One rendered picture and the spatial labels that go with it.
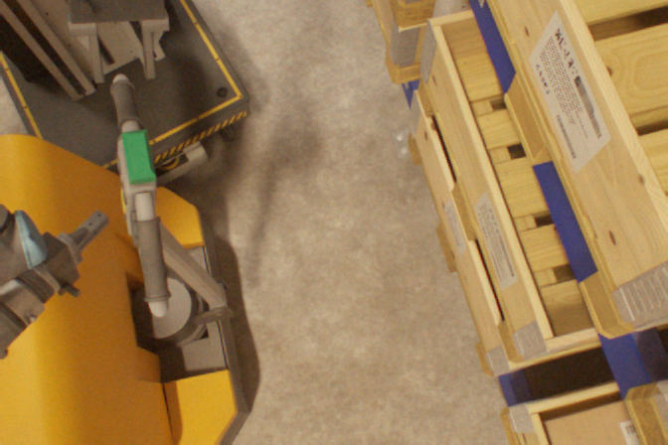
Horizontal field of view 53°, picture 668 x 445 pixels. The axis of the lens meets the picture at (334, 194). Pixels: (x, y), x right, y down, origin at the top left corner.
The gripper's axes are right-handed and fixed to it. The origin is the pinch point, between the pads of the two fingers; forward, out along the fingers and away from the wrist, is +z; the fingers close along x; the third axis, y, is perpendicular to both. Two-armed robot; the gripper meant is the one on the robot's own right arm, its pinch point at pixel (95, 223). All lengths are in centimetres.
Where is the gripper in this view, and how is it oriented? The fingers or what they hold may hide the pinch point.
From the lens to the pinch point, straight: 135.2
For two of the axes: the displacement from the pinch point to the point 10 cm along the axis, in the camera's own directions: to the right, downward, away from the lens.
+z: 5.2, -6.7, 5.2
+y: 8.4, 5.0, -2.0
